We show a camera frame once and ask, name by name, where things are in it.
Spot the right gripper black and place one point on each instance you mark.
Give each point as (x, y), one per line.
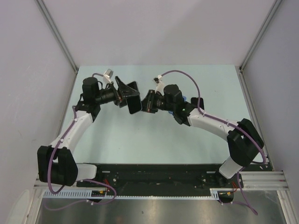
(148, 104)

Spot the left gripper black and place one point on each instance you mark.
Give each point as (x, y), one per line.
(123, 92)

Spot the black phone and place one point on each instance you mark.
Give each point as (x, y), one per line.
(134, 103)

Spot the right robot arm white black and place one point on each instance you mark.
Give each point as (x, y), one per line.
(244, 141)

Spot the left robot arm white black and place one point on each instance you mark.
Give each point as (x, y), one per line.
(56, 164)

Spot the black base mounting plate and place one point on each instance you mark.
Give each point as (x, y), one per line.
(160, 179)

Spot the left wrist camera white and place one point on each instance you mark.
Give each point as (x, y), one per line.
(107, 76)

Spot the right aluminium frame post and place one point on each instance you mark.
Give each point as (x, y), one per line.
(267, 21)

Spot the aluminium frame post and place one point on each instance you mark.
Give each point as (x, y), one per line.
(56, 33)
(267, 21)

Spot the left aluminium frame post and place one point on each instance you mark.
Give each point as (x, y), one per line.
(56, 33)

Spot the white slotted cable duct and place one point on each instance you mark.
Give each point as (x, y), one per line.
(99, 194)

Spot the aluminium rail front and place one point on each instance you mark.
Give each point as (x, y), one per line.
(264, 180)

